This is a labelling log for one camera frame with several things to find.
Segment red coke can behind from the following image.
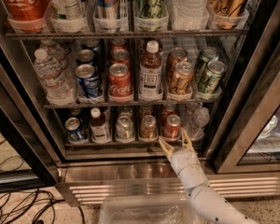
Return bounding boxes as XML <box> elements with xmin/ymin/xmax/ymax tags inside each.
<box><xmin>161</xmin><ymin>104</ymin><xmax>177</xmax><ymax>122</ymax></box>

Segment blue pepsi can bottom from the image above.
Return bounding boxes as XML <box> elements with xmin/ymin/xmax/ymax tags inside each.
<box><xmin>65</xmin><ymin>118</ymin><xmax>87</xmax><ymax>142</ymax></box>

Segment steel fridge bottom grille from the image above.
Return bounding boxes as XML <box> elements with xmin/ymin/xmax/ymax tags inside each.
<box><xmin>56</xmin><ymin>160</ymin><xmax>280</xmax><ymax>206</ymax></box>

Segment large coca-cola bottle top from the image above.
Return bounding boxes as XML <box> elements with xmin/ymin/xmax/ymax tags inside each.
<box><xmin>3</xmin><ymin>0</ymin><xmax>49</xmax><ymax>33</ymax></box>

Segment green lacroix can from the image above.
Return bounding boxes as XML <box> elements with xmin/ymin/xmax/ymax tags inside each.
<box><xmin>194</xmin><ymin>47</ymin><xmax>218</xmax><ymax>82</ymax></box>
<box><xmin>137</xmin><ymin>0</ymin><xmax>165</xmax><ymax>19</ymax></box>
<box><xmin>198</xmin><ymin>61</ymin><xmax>226</xmax><ymax>93</ymax></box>

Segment orange lacroix can front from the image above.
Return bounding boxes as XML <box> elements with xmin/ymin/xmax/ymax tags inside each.
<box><xmin>169</xmin><ymin>62</ymin><xmax>194</xmax><ymax>95</ymax></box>

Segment green lacroix can top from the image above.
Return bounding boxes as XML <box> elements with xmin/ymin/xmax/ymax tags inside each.
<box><xmin>137</xmin><ymin>0</ymin><xmax>165</xmax><ymax>19</ymax></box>

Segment red coke can middle back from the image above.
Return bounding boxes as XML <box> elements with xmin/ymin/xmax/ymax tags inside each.
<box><xmin>110</xmin><ymin>38</ymin><xmax>129</xmax><ymax>49</ymax></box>

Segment blue pepsi can middle front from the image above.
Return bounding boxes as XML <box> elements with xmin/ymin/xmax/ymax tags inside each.
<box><xmin>76</xmin><ymin>64</ymin><xmax>101</xmax><ymax>98</ymax></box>

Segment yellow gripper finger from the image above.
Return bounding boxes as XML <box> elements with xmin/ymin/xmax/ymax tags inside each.
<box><xmin>181</xmin><ymin>128</ymin><xmax>193</xmax><ymax>150</ymax></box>
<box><xmin>159</xmin><ymin>136</ymin><xmax>175</xmax><ymax>161</ymax></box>

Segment red coke can middle front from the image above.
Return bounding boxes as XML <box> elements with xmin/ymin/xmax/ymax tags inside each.
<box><xmin>108</xmin><ymin>63</ymin><xmax>132</xmax><ymax>97</ymax></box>

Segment silver green can bottom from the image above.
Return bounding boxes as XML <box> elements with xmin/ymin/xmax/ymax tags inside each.
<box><xmin>116</xmin><ymin>116</ymin><xmax>133</xmax><ymax>140</ymax></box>

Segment blue pepsi can middle back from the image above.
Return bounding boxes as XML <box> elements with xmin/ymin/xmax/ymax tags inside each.
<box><xmin>82</xmin><ymin>38</ymin><xmax>102</xmax><ymax>56</ymax></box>

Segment sprite bottle top shelf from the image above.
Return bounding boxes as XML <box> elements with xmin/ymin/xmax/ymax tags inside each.
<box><xmin>50</xmin><ymin>0</ymin><xmax>88</xmax><ymax>21</ymax></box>

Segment water bottle bottom front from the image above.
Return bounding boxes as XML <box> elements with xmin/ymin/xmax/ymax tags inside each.
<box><xmin>186</xmin><ymin>107</ymin><xmax>210</xmax><ymax>141</ymax></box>

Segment blue pepsi can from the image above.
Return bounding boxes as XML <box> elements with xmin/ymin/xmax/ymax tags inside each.
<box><xmin>76</xmin><ymin>64</ymin><xmax>101</xmax><ymax>98</ymax></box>
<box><xmin>65</xmin><ymin>118</ymin><xmax>87</xmax><ymax>142</ymax></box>
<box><xmin>76</xmin><ymin>49</ymin><xmax>95</xmax><ymax>65</ymax></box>
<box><xmin>82</xmin><ymin>38</ymin><xmax>102</xmax><ymax>56</ymax></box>

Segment middle wire shelf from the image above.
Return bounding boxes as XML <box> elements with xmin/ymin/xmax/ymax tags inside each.
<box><xmin>43</xmin><ymin>99</ymin><xmax>217</xmax><ymax>109</ymax></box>

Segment water bottle middle back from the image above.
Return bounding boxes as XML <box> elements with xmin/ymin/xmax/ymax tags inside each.
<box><xmin>40</xmin><ymin>39</ymin><xmax>68</xmax><ymax>69</ymax></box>

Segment clear plastic bin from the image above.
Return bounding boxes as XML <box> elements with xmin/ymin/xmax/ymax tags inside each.
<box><xmin>99</xmin><ymin>194</ymin><xmax>198</xmax><ymax>224</ymax></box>

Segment wire shelf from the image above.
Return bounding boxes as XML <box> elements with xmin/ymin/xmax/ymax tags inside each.
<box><xmin>5</xmin><ymin>29</ymin><xmax>248</xmax><ymax>40</ymax></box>
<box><xmin>43</xmin><ymin>99</ymin><xmax>217</xmax><ymax>109</ymax></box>

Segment orange lacroix cans top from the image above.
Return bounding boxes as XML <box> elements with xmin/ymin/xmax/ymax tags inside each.
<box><xmin>207</xmin><ymin>0</ymin><xmax>249</xmax><ymax>30</ymax></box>

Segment brown tea bottle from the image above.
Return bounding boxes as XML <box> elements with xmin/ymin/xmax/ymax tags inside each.
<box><xmin>139</xmin><ymin>40</ymin><xmax>161</xmax><ymax>98</ymax></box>
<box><xmin>90</xmin><ymin>107</ymin><xmax>110</xmax><ymax>142</ymax></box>

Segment brown tea bottle bottom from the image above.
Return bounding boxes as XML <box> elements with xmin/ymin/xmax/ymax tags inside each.
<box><xmin>90</xmin><ymin>107</ymin><xmax>110</xmax><ymax>142</ymax></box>

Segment green lacroix can back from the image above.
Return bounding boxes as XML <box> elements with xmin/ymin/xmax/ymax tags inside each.
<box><xmin>194</xmin><ymin>47</ymin><xmax>218</xmax><ymax>82</ymax></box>

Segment brown tea bottle middle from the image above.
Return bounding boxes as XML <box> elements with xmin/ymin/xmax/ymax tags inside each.
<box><xmin>139</xmin><ymin>40</ymin><xmax>161</xmax><ymax>98</ymax></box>

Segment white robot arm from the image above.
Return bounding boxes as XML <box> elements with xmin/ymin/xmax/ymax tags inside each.
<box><xmin>159</xmin><ymin>129</ymin><xmax>258</xmax><ymax>224</ymax></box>

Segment orange lacroix can back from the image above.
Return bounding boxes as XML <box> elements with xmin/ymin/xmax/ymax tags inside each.
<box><xmin>165</xmin><ymin>47</ymin><xmax>188</xmax><ymax>81</ymax></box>

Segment clear water bottle top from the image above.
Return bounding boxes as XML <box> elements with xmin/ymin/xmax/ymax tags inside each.
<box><xmin>168</xmin><ymin>0</ymin><xmax>209</xmax><ymax>31</ymax></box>

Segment orange lacroix can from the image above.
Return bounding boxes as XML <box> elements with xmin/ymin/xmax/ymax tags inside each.
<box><xmin>165</xmin><ymin>47</ymin><xmax>188</xmax><ymax>81</ymax></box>
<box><xmin>169</xmin><ymin>62</ymin><xmax>194</xmax><ymax>95</ymax></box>

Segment green lacroix can front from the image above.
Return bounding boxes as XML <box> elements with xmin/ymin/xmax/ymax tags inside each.
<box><xmin>198</xmin><ymin>61</ymin><xmax>226</xmax><ymax>93</ymax></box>

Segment red coke can bottom shelf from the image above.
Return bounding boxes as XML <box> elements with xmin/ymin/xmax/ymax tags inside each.
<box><xmin>162</xmin><ymin>114</ymin><xmax>181</xmax><ymax>139</ymax></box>

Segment water bottle middle front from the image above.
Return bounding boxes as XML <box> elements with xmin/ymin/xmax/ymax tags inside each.
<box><xmin>34</xmin><ymin>49</ymin><xmax>75</xmax><ymax>105</ymax></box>

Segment fridge sliding door left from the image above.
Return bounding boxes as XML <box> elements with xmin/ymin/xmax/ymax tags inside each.
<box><xmin>0</xmin><ymin>30</ymin><xmax>59</xmax><ymax>192</ymax></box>

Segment orange can bottom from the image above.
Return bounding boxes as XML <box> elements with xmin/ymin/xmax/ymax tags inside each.
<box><xmin>140</xmin><ymin>115</ymin><xmax>157</xmax><ymax>139</ymax></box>

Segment fridge glass door right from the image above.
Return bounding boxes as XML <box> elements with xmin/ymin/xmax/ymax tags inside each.
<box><xmin>214</xmin><ymin>25</ymin><xmax>280</xmax><ymax>175</ymax></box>

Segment top wire shelf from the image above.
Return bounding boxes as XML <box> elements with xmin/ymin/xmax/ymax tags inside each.
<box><xmin>5</xmin><ymin>29</ymin><xmax>248</xmax><ymax>40</ymax></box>

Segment red bull can top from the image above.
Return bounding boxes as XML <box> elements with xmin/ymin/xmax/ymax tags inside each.
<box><xmin>95</xmin><ymin>0</ymin><xmax>120</xmax><ymax>20</ymax></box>

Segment black floor cables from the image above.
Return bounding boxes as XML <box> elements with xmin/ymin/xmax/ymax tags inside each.
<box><xmin>0</xmin><ymin>138</ymin><xmax>87</xmax><ymax>224</ymax></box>

